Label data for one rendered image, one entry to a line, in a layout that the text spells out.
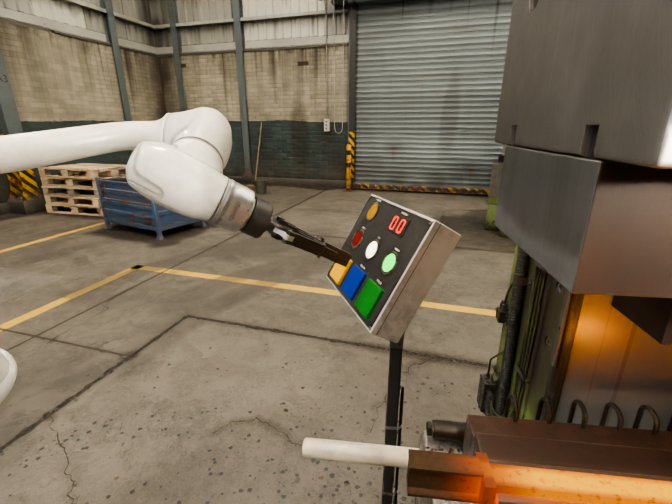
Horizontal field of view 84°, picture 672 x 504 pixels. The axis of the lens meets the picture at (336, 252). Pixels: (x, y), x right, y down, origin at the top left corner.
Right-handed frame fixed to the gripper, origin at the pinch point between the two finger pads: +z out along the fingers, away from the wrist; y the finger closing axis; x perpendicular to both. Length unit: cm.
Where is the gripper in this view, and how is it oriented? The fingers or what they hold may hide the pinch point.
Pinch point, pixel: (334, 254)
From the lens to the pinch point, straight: 79.4
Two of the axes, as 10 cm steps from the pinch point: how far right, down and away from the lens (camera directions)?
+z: 8.2, 3.9, 4.2
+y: 3.1, 3.1, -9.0
